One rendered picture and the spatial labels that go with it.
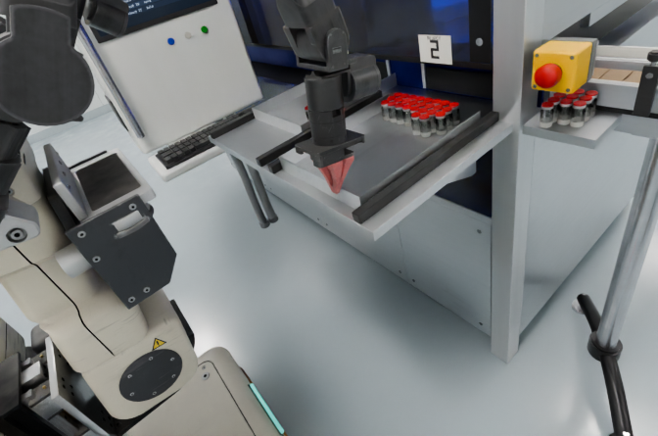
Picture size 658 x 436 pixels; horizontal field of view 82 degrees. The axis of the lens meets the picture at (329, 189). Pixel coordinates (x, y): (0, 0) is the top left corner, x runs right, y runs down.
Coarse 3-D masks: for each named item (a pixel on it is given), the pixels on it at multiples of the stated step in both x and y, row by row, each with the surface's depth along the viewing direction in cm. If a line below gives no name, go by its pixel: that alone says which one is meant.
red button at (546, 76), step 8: (544, 64) 64; (552, 64) 63; (536, 72) 64; (544, 72) 63; (552, 72) 62; (560, 72) 62; (536, 80) 65; (544, 80) 63; (552, 80) 62; (544, 88) 65
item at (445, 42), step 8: (424, 40) 82; (440, 40) 79; (448, 40) 78; (424, 48) 83; (440, 48) 80; (448, 48) 79; (424, 56) 85; (440, 56) 81; (448, 56) 80; (448, 64) 81
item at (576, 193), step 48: (624, 144) 124; (288, 192) 203; (576, 192) 110; (624, 192) 145; (384, 240) 146; (432, 240) 120; (480, 240) 102; (528, 240) 99; (576, 240) 126; (432, 288) 136; (480, 288) 114; (528, 288) 112
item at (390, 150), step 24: (384, 96) 94; (360, 120) 92; (360, 144) 84; (384, 144) 81; (408, 144) 79; (432, 144) 70; (288, 168) 80; (312, 168) 80; (360, 168) 76; (384, 168) 74; (408, 168) 68; (360, 192) 69
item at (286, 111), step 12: (300, 84) 118; (384, 84) 105; (396, 84) 108; (276, 96) 114; (288, 96) 117; (300, 96) 119; (252, 108) 110; (264, 108) 113; (276, 108) 115; (288, 108) 113; (300, 108) 110; (264, 120) 107; (276, 120) 101; (288, 120) 105; (300, 120) 103; (300, 132) 94
